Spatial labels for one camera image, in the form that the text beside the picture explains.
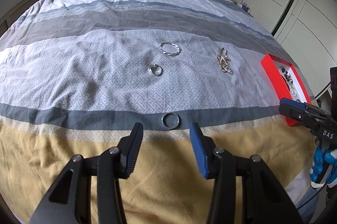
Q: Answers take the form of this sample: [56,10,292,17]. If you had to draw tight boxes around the red jewelry box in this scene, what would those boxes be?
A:
[260,53,313,128]

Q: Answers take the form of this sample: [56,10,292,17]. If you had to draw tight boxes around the black white beaded bracelet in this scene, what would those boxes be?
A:
[280,67,297,88]

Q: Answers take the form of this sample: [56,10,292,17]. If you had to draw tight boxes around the dark metal ring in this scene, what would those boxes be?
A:
[161,112,182,130]

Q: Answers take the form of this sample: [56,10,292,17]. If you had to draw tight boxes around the silver chain bracelet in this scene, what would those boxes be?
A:
[216,47,234,75]

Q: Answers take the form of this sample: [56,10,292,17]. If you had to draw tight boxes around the small silver ring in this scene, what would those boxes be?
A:
[148,64,163,77]

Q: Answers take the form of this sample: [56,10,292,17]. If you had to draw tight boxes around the silver link bracelet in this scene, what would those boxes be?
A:
[158,42,182,57]

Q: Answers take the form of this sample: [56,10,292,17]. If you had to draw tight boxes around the striped bed duvet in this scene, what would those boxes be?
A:
[1,0,317,223]

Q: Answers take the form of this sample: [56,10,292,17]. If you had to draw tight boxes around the white wardrobe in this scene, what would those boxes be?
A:
[243,0,336,97]

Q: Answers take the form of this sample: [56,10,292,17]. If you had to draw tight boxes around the wooden nightstand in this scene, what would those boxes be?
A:
[237,2,251,14]

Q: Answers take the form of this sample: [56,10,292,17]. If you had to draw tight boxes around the low wooden shelf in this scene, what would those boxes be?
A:
[0,0,39,35]

